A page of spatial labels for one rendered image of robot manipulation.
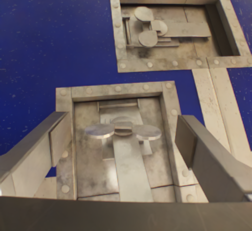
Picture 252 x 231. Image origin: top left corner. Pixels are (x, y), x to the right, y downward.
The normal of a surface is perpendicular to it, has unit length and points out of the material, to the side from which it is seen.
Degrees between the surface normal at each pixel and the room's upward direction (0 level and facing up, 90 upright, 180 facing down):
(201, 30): 90
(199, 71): 90
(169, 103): 90
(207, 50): 90
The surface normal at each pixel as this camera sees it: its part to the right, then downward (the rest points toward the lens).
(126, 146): 0.03, -0.77
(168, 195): 0.11, -0.31
